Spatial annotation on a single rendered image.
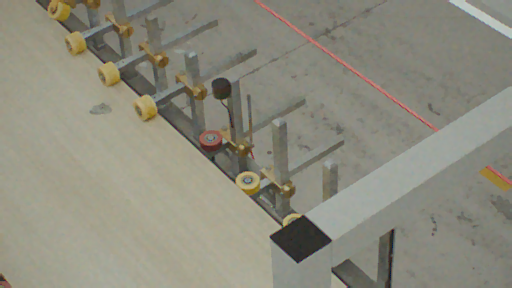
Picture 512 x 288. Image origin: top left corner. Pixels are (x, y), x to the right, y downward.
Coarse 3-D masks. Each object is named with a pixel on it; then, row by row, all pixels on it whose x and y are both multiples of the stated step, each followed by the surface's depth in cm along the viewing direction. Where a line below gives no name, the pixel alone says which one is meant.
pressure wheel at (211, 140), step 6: (204, 132) 346; (210, 132) 346; (216, 132) 346; (204, 138) 344; (210, 138) 343; (216, 138) 344; (204, 144) 342; (210, 144) 341; (216, 144) 342; (204, 150) 344; (210, 150) 343; (216, 150) 343
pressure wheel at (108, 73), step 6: (102, 66) 364; (108, 66) 364; (114, 66) 364; (102, 72) 363; (108, 72) 363; (114, 72) 364; (102, 78) 365; (108, 78) 363; (114, 78) 364; (108, 84) 364
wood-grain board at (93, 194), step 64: (0, 0) 413; (0, 64) 381; (64, 64) 379; (0, 128) 354; (64, 128) 352; (128, 128) 350; (0, 192) 331; (64, 192) 329; (128, 192) 327; (192, 192) 326; (0, 256) 310; (64, 256) 309; (128, 256) 307; (192, 256) 306; (256, 256) 305
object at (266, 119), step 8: (296, 96) 364; (288, 104) 361; (296, 104) 362; (304, 104) 365; (272, 112) 359; (280, 112) 359; (288, 112) 362; (256, 120) 356; (264, 120) 356; (272, 120) 358; (248, 128) 353; (256, 128) 355; (224, 144) 348; (208, 152) 347; (216, 152) 348
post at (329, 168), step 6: (324, 162) 300; (330, 162) 299; (324, 168) 301; (330, 168) 299; (336, 168) 300; (324, 174) 302; (330, 174) 300; (336, 174) 302; (324, 180) 304; (330, 180) 302; (336, 180) 304; (324, 186) 306; (330, 186) 304; (336, 186) 306; (324, 192) 308; (330, 192) 306; (336, 192) 308; (324, 198) 310
